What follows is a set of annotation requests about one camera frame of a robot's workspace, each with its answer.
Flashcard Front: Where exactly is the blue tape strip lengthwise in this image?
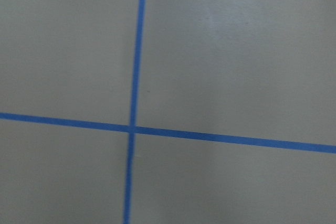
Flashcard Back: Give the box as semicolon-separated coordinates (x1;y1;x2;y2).
1;112;335;154

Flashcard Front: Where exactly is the blue tape strip crosswise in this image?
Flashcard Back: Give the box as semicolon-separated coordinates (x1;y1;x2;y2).
122;0;146;223

